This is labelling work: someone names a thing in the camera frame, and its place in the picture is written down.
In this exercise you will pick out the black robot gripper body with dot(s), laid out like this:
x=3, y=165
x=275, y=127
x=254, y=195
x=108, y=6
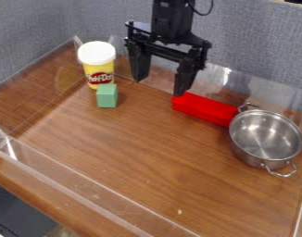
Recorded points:
x=166, y=36

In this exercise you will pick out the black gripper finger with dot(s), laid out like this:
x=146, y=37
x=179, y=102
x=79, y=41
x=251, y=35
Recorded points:
x=139, y=63
x=191, y=63

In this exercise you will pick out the green foam cube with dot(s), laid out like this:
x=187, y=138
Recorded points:
x=107, y=95

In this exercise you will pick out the yellow Play-Doh can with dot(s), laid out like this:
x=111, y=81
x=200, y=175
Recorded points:
x=96, y=56

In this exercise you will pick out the red rectangular block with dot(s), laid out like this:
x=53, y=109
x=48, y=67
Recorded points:
x=203, y=108

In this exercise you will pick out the stainless steel pot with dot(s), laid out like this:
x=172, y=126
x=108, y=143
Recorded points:
x=266, y=140

